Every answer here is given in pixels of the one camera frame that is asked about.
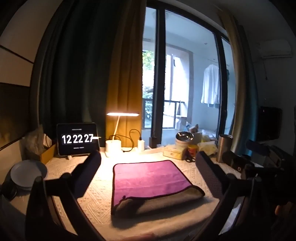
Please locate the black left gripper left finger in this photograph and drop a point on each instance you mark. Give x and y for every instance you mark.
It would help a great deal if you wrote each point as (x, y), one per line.
(39, 221)

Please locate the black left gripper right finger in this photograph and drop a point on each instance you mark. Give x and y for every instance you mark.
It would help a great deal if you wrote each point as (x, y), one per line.
(227, 188)

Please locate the purple and grey towel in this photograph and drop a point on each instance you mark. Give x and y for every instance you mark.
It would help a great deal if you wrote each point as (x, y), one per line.
(148, 187)

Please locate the yellow tissue pack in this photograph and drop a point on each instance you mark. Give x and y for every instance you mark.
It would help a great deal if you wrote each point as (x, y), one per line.
(209, 148)

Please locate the stainless steel tumbler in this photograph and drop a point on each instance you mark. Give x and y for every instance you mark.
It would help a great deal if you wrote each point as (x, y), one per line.
(224, 145)

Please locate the black scissors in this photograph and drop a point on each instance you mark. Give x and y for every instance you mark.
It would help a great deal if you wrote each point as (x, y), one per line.
(189, 159)

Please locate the orange lidded jar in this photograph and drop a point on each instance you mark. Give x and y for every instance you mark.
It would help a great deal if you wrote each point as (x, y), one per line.
(193, 150)

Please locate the grey plate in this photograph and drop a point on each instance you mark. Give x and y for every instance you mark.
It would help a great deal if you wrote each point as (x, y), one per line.
(25, 172)

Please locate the yellow tissue box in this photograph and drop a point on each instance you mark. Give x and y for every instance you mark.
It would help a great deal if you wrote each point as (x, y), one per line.
(175, 152)

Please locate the stainless steel bowl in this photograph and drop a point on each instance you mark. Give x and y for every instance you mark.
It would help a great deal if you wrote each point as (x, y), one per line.
(184, 136)

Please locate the cardboard box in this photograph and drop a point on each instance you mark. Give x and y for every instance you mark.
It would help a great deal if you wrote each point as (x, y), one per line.
(48, 154)

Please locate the tablet clock display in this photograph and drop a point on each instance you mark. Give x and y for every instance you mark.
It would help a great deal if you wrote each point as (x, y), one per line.
(74, 139)

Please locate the white hanging shirt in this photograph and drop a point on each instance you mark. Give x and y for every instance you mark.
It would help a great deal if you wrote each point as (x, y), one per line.
(211, 87)

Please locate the white phone charger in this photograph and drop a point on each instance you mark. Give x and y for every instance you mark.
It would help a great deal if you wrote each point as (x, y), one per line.
(141, 145)

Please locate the mustard yellow curtain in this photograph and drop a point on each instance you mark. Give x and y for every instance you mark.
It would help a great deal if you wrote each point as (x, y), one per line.
(124, 91)

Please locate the white air conditioner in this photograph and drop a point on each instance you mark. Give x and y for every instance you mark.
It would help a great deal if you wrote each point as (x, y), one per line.
(275, 49)

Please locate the dark green curtain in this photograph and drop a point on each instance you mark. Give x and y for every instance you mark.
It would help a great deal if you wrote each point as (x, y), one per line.
(74, 75)

